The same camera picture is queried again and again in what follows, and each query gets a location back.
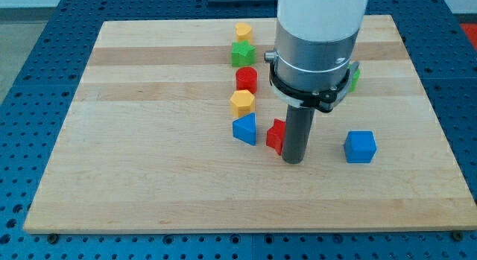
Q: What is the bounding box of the yellow heart block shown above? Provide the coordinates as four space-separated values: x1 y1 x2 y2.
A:
235 22 253 44

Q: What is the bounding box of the red cylinder block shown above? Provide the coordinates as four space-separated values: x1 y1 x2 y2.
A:
236 66 258 94

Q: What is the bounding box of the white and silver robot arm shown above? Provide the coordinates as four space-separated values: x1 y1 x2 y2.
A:
274 0 368 92

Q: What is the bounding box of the black clamp ring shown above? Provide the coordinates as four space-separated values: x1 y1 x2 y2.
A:
268 50 361 114

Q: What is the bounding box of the yellow hexagon block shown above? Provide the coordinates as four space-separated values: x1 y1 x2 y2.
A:
230 89 256 118

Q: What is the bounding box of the green block behind arm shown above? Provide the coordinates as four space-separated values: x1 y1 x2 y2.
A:
349 68 361 93

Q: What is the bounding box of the green star block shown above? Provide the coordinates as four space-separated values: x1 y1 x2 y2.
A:
231 40 256 67

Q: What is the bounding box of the blue cube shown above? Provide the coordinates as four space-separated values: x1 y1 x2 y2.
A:
344 130 377 164

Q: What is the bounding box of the red star block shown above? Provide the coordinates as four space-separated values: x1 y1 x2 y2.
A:
266 118 286 156

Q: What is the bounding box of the wooden board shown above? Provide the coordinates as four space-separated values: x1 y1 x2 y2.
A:
24 15 476 234

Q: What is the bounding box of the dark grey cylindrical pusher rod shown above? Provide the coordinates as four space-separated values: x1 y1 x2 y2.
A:
282 105 315 164

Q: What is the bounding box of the blue triangle block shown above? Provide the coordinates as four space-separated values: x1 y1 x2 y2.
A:
232 112 256 145

